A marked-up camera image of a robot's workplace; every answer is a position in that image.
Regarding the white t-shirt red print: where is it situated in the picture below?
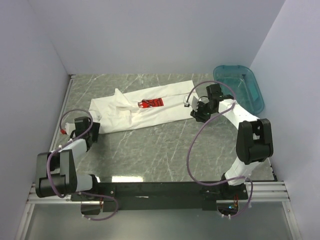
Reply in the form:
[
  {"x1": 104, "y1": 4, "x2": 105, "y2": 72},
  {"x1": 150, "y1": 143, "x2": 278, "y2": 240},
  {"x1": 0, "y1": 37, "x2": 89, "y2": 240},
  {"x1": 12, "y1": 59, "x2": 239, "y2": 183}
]
[{"x1": 89, "y1": 80, "x2": 194, "y2": 134}]

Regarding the teal plastic bin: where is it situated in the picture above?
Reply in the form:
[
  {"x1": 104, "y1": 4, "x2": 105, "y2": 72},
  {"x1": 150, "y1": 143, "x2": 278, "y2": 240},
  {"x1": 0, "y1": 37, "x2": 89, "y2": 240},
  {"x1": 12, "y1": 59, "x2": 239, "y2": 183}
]
[{"x1": 213, "y1": 65, "x2": 265, "y2": 116}]

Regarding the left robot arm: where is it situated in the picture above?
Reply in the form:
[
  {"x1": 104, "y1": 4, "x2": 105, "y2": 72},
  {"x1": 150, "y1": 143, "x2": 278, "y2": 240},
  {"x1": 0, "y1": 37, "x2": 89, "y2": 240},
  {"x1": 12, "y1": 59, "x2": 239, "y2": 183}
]
[{"x1": 35, "y1": 116, "x2": 100, "y2": 201}]

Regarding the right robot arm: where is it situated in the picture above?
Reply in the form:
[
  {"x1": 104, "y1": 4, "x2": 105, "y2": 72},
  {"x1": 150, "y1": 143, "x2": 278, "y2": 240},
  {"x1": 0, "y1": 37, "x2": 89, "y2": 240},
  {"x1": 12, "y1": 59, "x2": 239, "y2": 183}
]
[{"x1": 183, "y1": 81, "x2": 274, "y2": 200}]

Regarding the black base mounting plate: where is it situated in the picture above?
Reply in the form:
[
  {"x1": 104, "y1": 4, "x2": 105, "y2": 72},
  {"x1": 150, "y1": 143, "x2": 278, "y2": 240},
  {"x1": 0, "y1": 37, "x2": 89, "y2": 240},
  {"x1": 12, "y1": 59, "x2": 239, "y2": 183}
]
[{"x1": 70, "y1": 181, "x2": 249, "y2": 212}]

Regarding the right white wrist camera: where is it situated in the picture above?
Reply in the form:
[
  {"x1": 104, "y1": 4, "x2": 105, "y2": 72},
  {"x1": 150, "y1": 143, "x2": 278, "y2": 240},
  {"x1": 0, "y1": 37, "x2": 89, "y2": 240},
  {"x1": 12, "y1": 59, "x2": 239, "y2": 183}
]
[{"x1": 183, "y1": 95, "x2": 199, "y2": 111}]

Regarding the aluminium frame rail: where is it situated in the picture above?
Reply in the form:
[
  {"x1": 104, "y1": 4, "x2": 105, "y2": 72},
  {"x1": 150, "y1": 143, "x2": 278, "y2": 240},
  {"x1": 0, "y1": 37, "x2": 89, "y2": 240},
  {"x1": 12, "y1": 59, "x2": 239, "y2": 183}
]
[{"x1": 26, "y1": 181, "x2": 290, "y2": 204}]

